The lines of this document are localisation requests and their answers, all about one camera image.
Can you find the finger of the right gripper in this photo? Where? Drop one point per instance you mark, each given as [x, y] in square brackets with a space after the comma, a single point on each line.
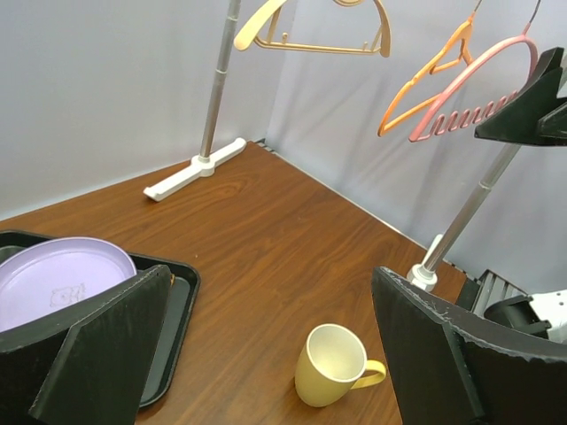
[515, 121]
[550, 126]

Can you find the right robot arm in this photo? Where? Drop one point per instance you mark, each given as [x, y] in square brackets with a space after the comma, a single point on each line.
[542, 315]

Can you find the clothes rack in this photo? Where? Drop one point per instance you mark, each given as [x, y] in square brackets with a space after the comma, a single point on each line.
[260, 29]

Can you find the yellow mug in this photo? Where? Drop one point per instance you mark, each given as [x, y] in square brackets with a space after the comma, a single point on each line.
[333, 361]

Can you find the white wooden hanger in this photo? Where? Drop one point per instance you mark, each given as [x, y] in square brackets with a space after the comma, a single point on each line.
[257, 26]

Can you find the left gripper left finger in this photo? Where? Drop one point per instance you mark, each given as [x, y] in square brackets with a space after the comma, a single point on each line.
[87, 363]

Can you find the purple plate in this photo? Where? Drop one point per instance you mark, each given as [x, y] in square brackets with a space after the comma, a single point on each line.
[53, 275]

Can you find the pink hanger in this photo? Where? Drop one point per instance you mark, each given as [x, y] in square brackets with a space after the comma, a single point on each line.
[493, 79]

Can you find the black tray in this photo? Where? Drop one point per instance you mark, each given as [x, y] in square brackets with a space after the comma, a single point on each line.
[177, 318]

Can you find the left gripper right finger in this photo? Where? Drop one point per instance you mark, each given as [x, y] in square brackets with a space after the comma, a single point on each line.
[451, 366]

